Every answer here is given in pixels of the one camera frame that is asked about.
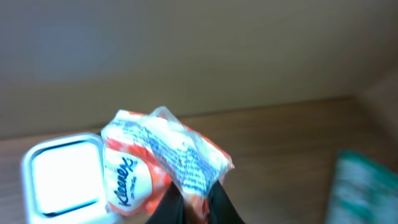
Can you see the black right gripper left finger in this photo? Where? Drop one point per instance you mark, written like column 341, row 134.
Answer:
column 170, row 210

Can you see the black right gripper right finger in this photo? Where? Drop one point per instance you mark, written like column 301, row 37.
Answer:
column 221, row 209

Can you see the red tissue pack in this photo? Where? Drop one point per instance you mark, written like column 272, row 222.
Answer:
column 144, row 153

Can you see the teal white pack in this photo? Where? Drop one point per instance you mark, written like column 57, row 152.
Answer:
column 362, row 192

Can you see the white barcode scanner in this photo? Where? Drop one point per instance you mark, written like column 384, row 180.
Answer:
column 62, row 181

